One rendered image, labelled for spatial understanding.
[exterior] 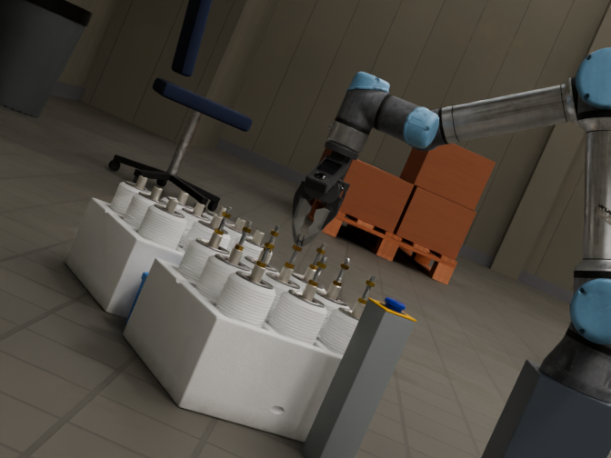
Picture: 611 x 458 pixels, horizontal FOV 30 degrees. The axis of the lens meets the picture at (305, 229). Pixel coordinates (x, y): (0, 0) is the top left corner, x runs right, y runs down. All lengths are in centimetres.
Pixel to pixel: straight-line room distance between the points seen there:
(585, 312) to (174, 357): 76
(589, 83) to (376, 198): 519
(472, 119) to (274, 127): 959
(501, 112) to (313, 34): 964
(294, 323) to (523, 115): 62
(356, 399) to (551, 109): 70
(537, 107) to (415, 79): 958
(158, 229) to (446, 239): 493
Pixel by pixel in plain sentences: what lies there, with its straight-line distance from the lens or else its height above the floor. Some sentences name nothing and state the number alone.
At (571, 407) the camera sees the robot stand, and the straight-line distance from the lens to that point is 224.
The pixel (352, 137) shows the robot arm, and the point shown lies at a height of 57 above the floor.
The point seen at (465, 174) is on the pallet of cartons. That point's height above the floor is 69.
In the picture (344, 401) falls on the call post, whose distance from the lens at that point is 206.
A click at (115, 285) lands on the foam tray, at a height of 6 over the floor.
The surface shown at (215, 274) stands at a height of 22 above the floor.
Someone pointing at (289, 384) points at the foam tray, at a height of 10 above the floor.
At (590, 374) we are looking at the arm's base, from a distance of 225.
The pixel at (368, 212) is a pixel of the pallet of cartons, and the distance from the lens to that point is 727.
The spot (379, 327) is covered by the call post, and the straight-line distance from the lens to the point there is 203.
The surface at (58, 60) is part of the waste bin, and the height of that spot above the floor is 35.
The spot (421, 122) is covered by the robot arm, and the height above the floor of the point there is 65.
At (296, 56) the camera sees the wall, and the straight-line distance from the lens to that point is 1190.
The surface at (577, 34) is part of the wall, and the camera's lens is 1210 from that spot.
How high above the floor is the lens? 55
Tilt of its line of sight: 5 degrees down
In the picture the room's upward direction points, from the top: 24 degrees clockwise
